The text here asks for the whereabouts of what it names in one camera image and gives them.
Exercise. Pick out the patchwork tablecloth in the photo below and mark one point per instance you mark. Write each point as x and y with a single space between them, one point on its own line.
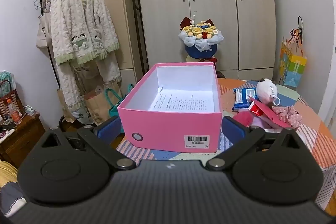
309 134

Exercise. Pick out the pink floral cloth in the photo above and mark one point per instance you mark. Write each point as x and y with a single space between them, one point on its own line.
287 115

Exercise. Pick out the pink fluffy toy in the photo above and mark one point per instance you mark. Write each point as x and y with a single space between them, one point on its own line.
242 119

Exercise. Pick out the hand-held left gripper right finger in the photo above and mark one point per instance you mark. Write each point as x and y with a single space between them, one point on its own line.
233 129

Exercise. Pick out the orange ribbon bundle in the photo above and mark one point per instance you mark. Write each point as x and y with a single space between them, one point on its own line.
298 32

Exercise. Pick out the yellow flower bouquet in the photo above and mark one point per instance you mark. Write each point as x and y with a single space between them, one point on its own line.
200 48

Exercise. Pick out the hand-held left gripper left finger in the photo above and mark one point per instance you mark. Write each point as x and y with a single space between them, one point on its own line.
107 129

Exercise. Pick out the white plush toy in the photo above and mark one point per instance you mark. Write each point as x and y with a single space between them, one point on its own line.
266 91

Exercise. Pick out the pink cardboard box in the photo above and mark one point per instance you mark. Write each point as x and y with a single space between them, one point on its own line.
170 129

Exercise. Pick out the patterned bed quilt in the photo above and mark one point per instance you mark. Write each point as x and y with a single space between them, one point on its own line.
10 192

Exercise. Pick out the printed paper sheet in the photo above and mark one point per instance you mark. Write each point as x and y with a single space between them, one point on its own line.
183 102

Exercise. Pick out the wooden nightstand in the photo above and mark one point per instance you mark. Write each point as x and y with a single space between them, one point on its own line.
21 140

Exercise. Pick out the beige three-door wardrobe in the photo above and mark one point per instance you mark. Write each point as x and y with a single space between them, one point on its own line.
210 3

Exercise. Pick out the tall beige cabinet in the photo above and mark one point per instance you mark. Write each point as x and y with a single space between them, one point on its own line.
123 3

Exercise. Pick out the fluffy cream pajama jacket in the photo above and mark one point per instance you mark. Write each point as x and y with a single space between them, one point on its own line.
78 24

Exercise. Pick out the brown paper bag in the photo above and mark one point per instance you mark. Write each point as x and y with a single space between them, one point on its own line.
98 106

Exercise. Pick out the black metal clothes rack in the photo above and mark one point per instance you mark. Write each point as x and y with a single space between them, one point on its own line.
50 66

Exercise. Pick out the red envelope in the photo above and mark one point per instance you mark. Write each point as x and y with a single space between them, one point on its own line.
265 112

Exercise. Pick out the colourful paper gift bag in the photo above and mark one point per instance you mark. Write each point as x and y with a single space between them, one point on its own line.
292 66

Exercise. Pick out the orange drink bottle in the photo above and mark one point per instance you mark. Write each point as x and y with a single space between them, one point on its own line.
14 112

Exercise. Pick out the fluffy cream pajama pants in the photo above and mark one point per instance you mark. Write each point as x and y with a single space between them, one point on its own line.
65 92

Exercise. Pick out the woven basket bag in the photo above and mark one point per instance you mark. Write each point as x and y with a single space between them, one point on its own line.
6 103

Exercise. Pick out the dark suitcase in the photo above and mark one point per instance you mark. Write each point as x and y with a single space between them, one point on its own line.
220 74

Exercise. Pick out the beige canvas tote bag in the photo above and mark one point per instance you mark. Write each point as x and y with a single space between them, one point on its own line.
43 32

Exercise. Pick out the blue wet wipes pack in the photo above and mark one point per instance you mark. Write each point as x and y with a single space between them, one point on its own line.
250 92
240 99

